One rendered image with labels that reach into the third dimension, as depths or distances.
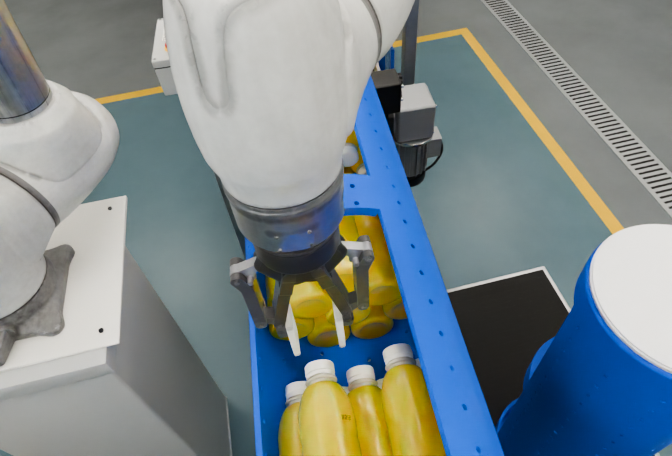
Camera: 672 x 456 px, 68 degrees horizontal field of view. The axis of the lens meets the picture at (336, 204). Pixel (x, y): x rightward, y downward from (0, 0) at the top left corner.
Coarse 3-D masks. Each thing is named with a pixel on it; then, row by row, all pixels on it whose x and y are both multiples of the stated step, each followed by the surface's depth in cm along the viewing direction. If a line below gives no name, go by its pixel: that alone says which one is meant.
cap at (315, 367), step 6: (318, 360) 65; (324, 360) 65; (306, 366) 65; (312, 366) 65; (318, 366) 64; (324, 366) 65; (330, 366) 65; (306, 372) 65; (312, 372) 64; (318, 372) 64; (324, 372) 64; (330, 372) 65; (306, 378) 65
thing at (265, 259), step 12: (324, 240) 40; (336, 240) 42; (264, 252) 40; (276, 252) 39; (288, 252) 39; (300, 252) 39; (312, 252) 40; (324, 252) 41; (336, 252) 44; (264, 264) 42; (276, 264) 41; (288, 264) 40; (300, 264) 40; (312, 264) 41; (324, 264) 45; (336, 264) 46; (276, 276) 46; (300, 276) 46; (312, 276) 47
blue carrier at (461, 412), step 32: (384, 128) 86; (384, 160) 77; (352, 192) 69; (384, 192) 71; (384, 224) 67; (416, 224) 72; (416, 256) 66; (416, 288) 61; (416, 320) 58; (448, 320) 62; (256, 352) 67; (288, 352) 79; (320, 352) 82; (352, 352) 83; (416, 352) 78; (448, 352) 57; (256, 384) 64; (448, 384) 54; (256, 416) 61; (448, 416) 51; (480, 416) 54; (256, 448) 59; (448, 448) 49; (480, 448) 51
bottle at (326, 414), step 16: (320, 384) 62; (336, 384) 63; (304, 400) 62; (320, 400) 60; (336, 400) 60; (304, 416) 60; (320, 416) 59; (336, 416) 59; (352, 416) 61; (304, 432) 59; (320, 432) 58; (336, 432) 58; (352, 432) 59; (304, 448) 58; (320, 448) 57; (336, 448) 57; (352, 448) 57
